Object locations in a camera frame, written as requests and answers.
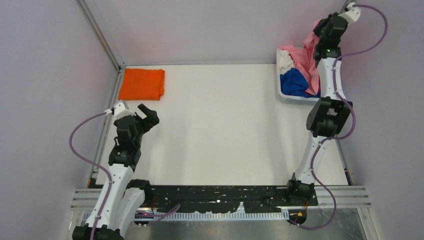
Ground pink t shirt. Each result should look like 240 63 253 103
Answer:
277 31 321 95

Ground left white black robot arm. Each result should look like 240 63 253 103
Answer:
69 100 160 240

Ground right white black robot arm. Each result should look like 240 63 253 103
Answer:
285 13 353 206

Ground folded orange t shirt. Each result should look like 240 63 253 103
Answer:
117 68 165 101

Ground white t shirt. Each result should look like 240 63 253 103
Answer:
277 49 295 75

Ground blue t shirt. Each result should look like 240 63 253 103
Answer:
279 68 321 98

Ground white plastic basket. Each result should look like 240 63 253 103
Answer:
276 48 319 105

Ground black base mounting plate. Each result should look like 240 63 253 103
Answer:
141 185 318 214

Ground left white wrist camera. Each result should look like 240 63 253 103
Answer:
104 100 136 119

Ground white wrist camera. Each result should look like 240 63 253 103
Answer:
104 100 136 119
338 2 361 25

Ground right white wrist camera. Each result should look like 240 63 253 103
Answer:
338 2 361 25

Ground aluminium frame rail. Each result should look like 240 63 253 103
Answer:
76 0 126 72

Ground white slotted cable duct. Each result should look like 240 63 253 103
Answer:
82 211 291 222

